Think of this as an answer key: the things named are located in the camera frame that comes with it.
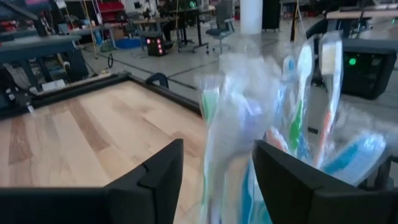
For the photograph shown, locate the grey office chair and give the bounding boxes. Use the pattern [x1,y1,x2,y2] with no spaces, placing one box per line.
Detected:
[205,0,236,54]

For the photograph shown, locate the purple handled toothbrush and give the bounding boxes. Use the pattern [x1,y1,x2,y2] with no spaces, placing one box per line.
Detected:
[214,74,274,224]

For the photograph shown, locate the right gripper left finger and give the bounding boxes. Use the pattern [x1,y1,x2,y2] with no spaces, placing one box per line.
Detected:
[0,138,184,224]

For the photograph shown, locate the green handled toothbrush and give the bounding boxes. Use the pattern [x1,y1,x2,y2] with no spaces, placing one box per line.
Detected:
[287,42,315,159]

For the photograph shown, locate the black table clamp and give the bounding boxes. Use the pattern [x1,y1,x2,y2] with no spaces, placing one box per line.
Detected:
[145,72,170,90]

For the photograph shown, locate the black desk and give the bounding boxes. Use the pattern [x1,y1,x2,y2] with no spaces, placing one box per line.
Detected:
[169,6,217,54]

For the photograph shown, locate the black PC tower green lights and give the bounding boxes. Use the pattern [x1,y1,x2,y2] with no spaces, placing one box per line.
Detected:
[340,37,398,100]

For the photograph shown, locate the orange handled toothbrush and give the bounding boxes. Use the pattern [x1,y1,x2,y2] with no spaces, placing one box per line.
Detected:
[312,30,345,169]
[264,126,292,154]

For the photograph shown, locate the white pillar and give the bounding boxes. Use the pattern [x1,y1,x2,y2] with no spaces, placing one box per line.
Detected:
[239,0,264,35]

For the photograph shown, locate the blue box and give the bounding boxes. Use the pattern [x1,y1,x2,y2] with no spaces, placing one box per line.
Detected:
[114,37,142,50]

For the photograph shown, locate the white paper box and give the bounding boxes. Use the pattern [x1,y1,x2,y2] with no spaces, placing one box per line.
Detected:
[41,78,66,92]

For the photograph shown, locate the black PC tower red lights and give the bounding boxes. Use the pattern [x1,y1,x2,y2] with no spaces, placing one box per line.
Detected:
[146,35,165,57]

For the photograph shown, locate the red storage bins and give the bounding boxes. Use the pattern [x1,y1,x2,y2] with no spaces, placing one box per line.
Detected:
[98,1,126,23]

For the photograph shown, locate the grey cluttered desk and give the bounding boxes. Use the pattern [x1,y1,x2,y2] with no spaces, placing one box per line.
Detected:
[67,22,129,50]

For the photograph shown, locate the wooden top grey desk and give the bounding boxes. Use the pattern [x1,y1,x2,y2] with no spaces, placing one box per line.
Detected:
[325,8,398,40]

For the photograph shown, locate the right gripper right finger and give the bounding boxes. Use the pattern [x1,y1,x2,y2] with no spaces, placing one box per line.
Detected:
[252,139,398,224]

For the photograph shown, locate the light blue toothbrush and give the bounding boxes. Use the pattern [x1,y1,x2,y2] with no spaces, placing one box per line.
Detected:
[322,130,389,187]

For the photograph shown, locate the black cabinet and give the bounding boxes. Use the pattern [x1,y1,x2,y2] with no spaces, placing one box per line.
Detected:
[262,0,282,32]

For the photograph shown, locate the black aluminium table frame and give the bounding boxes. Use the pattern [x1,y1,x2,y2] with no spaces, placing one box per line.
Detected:
[0,70,203,121]

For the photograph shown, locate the blue handled toothbrush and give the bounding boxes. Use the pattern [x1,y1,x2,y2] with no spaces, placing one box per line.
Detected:
[273,55,297,138]

